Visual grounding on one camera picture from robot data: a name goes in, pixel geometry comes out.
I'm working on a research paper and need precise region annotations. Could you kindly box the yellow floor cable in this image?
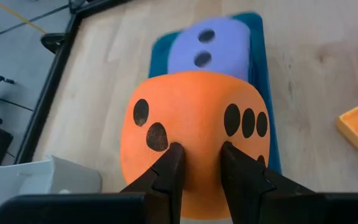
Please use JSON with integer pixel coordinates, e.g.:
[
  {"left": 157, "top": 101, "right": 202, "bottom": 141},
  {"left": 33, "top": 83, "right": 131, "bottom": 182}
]
[{"left": 0, "top": 0, "right": 47, "bottom": 34}]

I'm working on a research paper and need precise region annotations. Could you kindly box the teal plastic bin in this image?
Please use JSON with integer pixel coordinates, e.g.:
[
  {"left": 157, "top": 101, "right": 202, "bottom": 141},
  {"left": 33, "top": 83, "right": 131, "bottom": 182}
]
[{"left": 148, "top": 11, "right": 282, "bottom": 175}]

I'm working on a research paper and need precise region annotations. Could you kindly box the orange foam die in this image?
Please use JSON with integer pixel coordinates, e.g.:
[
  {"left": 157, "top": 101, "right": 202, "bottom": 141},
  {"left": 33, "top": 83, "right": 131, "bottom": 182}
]
[{"left": 119, "top": 70, "right": 272, "bottom": 220}]

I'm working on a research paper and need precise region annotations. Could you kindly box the black metal table frame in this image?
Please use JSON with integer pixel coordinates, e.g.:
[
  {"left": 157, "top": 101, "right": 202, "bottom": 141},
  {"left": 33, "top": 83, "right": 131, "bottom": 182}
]
[{"left": 14, "top": 0, "right": 130, "bottom": 165}]

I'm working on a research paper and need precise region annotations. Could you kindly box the light grey plastic bin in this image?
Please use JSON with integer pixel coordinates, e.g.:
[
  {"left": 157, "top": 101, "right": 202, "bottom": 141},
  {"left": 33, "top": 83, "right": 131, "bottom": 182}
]
[{"left": 0, "top": 154, "right": 103, "bottom": 224}]

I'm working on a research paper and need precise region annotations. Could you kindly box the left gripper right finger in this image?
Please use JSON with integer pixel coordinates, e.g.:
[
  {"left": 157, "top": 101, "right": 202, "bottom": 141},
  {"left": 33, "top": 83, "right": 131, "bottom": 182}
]
[{"left": 221, "top": 141, "right": 321, "bottom": 224}]

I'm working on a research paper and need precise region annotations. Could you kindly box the purple foam die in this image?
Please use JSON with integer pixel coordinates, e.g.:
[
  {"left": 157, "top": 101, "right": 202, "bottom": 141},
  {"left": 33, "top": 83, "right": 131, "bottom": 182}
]
[{"left": 167, "top": 17, "right": 251, "bottom": 82}]

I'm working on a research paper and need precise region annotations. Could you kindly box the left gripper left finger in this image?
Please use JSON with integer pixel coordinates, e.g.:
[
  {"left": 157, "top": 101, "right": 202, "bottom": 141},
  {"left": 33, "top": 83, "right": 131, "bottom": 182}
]
[{"left": 120, "top": 142, "right": 186, "bottom": 224}]

